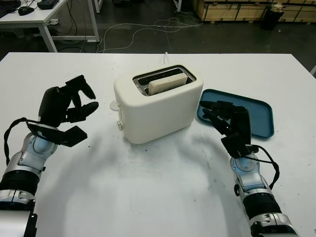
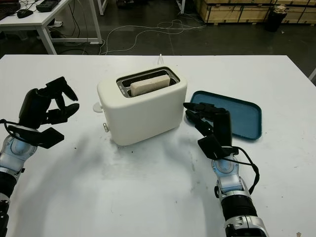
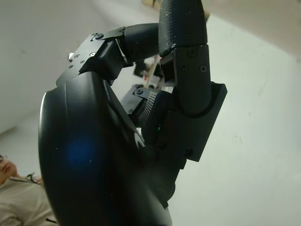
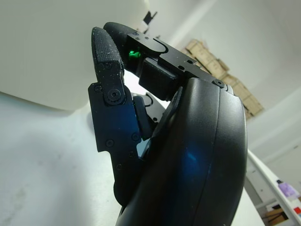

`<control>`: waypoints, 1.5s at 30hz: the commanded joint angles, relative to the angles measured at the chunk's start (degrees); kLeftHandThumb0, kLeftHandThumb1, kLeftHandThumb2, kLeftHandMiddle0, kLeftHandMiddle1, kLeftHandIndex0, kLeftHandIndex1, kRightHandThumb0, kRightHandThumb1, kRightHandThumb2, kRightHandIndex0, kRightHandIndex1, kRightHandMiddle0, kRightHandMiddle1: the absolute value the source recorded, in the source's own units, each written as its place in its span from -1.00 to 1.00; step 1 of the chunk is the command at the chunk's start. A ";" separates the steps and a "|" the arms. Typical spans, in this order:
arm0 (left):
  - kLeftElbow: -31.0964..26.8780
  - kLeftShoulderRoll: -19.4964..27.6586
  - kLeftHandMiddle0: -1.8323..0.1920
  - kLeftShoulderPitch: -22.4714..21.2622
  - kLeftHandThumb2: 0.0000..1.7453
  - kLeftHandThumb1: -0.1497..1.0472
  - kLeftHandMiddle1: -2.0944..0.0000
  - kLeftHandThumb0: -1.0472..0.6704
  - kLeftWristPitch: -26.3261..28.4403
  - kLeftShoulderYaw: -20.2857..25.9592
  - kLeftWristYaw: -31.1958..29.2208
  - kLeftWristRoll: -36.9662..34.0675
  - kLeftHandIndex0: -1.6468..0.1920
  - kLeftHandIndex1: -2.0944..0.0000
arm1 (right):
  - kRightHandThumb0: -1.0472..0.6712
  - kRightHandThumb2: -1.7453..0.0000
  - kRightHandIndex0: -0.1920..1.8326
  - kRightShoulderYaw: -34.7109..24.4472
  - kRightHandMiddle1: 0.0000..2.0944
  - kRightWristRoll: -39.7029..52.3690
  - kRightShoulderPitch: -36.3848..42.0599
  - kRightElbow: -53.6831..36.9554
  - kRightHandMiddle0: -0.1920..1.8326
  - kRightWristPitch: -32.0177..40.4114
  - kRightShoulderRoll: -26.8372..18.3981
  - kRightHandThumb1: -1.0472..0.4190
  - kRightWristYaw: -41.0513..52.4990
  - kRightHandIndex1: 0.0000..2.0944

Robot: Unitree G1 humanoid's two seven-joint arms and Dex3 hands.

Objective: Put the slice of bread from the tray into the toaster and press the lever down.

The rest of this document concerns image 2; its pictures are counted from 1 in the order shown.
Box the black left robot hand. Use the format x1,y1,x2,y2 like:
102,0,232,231
18,76,80,130

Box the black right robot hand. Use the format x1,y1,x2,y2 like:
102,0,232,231
183,102,233,149

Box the blue plastic tray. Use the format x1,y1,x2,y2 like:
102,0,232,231
184,90,262,142

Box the white two-slot toaster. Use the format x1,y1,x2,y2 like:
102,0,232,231
96,66,188,147

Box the slice of bread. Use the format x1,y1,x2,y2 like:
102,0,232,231
130,75,171,97

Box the white office desk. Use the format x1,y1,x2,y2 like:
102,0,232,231
0,0,103,55

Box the black computer mouse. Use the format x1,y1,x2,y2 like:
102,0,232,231
16,9,34,18

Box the black laptop keyboard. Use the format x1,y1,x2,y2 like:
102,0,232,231
0,2,22,20

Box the black handheld device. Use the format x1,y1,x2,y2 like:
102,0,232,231
36,0,64,12

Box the black trash bin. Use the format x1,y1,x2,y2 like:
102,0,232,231
264,6,287,33

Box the wooden shipping crate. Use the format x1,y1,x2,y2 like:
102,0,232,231
194,0,270,25
281,0,316,25

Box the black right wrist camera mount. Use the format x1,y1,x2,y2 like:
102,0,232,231
197,134,239,160

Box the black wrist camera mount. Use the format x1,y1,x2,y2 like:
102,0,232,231
7,124,65,149
197,134,239,160

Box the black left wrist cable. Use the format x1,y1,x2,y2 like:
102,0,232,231
0,118,23,139

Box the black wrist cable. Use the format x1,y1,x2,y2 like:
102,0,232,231
217,146,260,196
0,118,23,139

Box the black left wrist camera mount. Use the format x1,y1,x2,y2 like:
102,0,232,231
7,124,65,149

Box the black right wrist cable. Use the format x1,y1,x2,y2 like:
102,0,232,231
217,146,260,196

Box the black hanging desk cables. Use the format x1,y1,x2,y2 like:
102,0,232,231
68,0,87,55

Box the white cable on floor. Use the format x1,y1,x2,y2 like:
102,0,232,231
98,19,207,56

